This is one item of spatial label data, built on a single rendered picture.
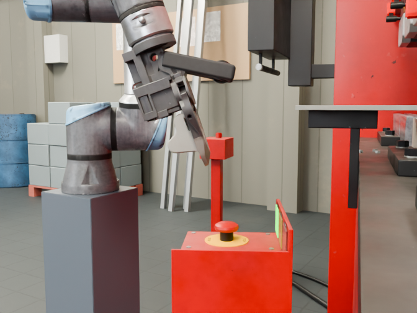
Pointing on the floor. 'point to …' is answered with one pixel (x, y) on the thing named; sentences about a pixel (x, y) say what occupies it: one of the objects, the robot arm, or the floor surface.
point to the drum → (14, 149)
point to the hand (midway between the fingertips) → (208, 156)
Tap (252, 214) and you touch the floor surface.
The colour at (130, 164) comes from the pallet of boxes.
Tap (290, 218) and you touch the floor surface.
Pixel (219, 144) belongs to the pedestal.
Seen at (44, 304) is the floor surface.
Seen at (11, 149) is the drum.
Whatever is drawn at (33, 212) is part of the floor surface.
